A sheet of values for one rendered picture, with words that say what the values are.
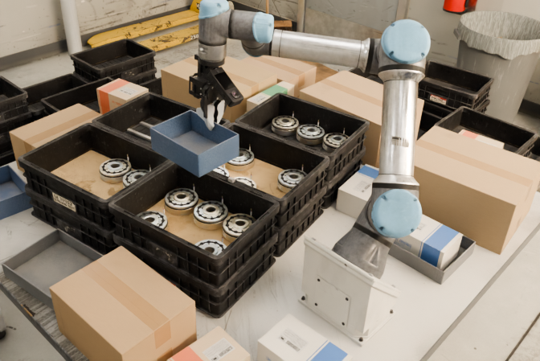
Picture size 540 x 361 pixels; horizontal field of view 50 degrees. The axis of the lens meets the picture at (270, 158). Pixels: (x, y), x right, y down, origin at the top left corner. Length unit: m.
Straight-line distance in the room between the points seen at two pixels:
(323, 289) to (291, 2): 4.20
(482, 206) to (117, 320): 1.14
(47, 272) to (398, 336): 1.03
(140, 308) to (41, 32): 3.85
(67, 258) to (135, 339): 0.55
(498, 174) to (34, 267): 1.48
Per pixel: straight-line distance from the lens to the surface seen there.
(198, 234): 1.73
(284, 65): 2.70
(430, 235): 1.87
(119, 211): 1.68
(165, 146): 1.61
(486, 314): 2.84
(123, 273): 1.59
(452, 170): 1.99
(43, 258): 1.93
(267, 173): 1.98
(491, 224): 1.97
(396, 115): 1.47
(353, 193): 1.99
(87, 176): 2.02
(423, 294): 1.81
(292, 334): 1.52
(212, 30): 1.53
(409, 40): 1.49
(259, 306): 1.70
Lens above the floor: 1.94
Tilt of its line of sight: 33 degrees down
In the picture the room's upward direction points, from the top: 2 degrees clockwise
